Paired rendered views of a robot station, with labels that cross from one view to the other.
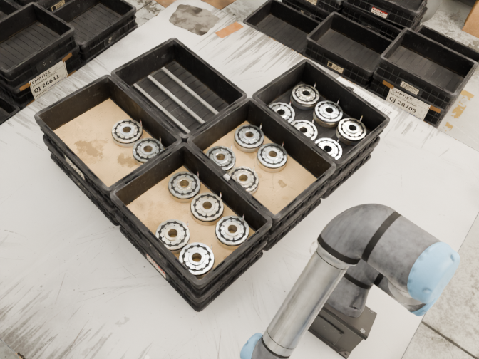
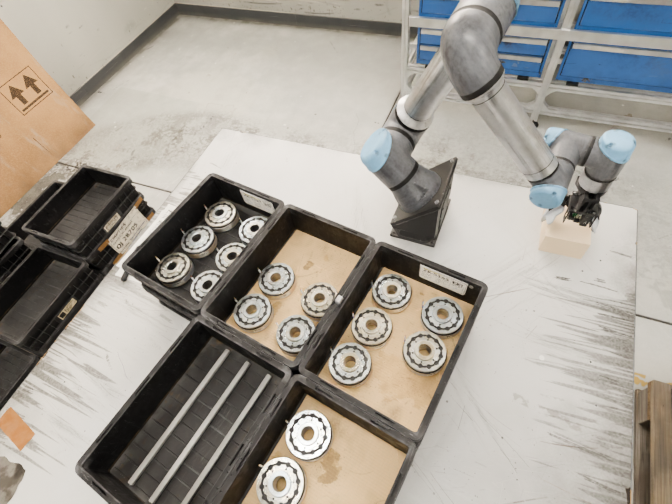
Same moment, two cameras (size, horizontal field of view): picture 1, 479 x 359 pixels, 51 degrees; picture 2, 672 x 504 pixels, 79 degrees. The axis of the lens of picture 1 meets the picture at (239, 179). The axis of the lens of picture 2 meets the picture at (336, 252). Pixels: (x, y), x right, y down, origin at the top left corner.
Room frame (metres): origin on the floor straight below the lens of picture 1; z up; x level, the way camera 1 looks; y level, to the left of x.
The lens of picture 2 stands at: (0.82, 0.50, 1.81)
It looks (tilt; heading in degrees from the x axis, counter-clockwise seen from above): 56 degrees down; 272
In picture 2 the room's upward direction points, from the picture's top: 12 degrees counter-clockwise
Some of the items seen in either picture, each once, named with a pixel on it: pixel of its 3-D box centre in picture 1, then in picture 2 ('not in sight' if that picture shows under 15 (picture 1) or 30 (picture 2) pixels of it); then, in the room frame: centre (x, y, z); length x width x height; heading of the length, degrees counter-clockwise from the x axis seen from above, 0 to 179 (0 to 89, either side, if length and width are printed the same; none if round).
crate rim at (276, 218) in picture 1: (261, 155); (291, 277); (0.97, -0.06, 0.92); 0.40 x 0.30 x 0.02; 52
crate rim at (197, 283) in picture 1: (190, 209); (396, 328); (0.74, 0.13, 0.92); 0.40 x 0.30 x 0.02; 52
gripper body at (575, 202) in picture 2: not in sight; (584, 201); (0.15, -0.15, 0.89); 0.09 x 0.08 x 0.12; 62
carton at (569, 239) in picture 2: not in sight; (565, 227); (0.14, -0.18, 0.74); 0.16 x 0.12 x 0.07; 62
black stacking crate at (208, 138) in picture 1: (259, 164); (295, 286); (0.97, -0.06, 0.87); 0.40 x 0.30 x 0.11; 52
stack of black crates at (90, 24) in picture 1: (94, 39); not in sight; (2.06, 0.89, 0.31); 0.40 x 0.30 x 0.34; 150
